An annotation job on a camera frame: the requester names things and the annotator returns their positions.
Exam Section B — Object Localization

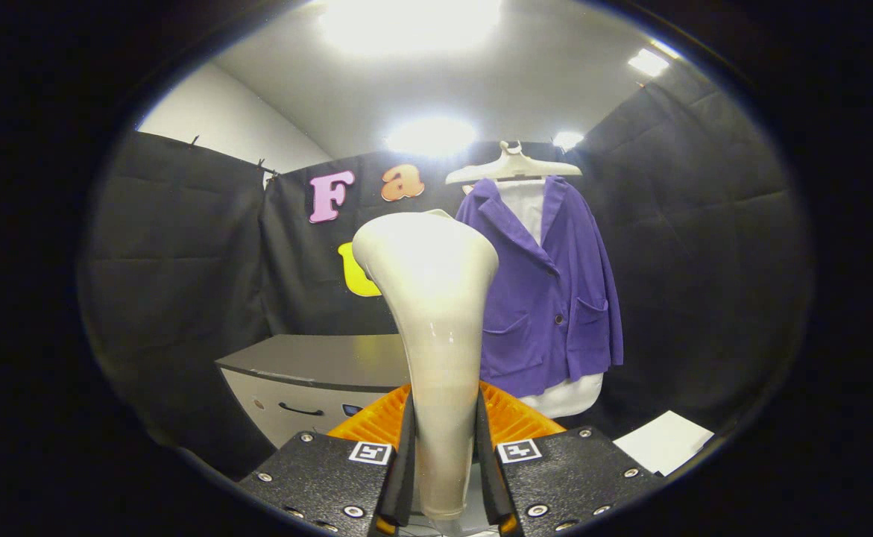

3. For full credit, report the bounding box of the double ceiling light panel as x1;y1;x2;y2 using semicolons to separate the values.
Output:
628;39;680;78

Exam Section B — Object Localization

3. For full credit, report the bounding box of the black backdrop cloth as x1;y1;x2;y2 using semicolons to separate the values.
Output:
77;56;813;482

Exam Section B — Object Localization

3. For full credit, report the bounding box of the purple jacket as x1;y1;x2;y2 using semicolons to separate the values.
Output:
455;175;625;398

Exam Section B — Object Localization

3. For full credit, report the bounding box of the large ceiling light panel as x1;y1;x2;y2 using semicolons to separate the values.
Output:
317;0;504;57

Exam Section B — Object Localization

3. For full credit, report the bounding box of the white mannequin torso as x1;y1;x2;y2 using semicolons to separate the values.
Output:
497;179;605;418

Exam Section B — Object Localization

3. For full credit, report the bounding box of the white garment steamer head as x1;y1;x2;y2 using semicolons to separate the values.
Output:
352;210;500;521

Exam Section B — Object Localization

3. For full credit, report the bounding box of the white paper sheet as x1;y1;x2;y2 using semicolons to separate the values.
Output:
613;410;715;477

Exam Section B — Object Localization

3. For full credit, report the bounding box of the white clothes hanger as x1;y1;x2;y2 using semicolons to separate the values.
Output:
445;140;584;186

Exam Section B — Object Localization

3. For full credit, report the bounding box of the long ceiling light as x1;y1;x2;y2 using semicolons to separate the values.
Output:
385;117;478;157

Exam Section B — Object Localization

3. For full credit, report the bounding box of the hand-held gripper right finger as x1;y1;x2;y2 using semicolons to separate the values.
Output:
475;380;666;535

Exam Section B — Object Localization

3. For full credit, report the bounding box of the grey cabinet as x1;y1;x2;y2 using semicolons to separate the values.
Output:
215;333;415;452

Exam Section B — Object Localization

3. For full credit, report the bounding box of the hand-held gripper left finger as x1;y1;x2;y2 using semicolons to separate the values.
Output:
236;383;416;536

